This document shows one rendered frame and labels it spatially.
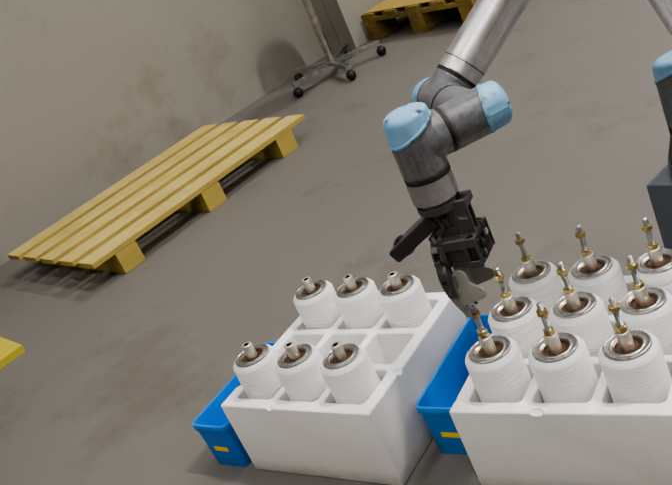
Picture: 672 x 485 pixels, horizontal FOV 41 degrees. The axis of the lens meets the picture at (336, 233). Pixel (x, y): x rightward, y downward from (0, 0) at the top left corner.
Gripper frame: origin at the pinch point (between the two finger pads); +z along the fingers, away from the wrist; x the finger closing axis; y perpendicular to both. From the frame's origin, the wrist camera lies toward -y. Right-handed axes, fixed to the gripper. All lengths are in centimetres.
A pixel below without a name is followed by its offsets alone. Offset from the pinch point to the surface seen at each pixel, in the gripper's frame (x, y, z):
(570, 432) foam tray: -8.9, 13.2, 20.9
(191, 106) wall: 256, -241, 19
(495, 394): -4.7, 1.0, 15.7
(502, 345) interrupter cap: 0.7, 2.9, 9.6
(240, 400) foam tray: 1, -58, 17
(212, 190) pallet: 152, -166, 28
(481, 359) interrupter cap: -2.7, 0.0, 9.6
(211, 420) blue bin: 6, -74, 26
